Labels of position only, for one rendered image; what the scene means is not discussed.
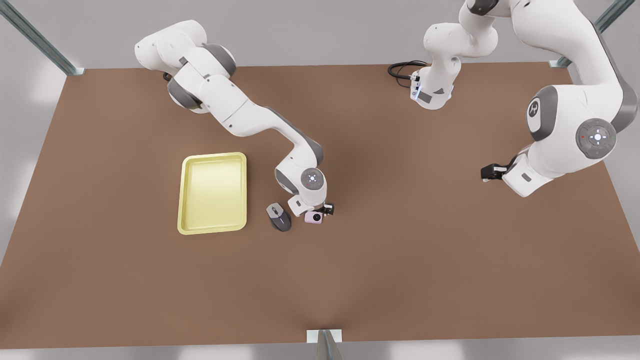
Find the grey computer mouse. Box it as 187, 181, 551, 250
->
266, 202, 292, 232

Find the yellow rectangular tray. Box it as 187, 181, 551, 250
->
177, 152, 248, 235

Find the black cable loop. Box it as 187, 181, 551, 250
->
387, 60, 429, 89

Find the silver frame post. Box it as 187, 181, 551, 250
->
0, 0, 85, 77
306, 329, 343, 360
549, 0, 638, 69

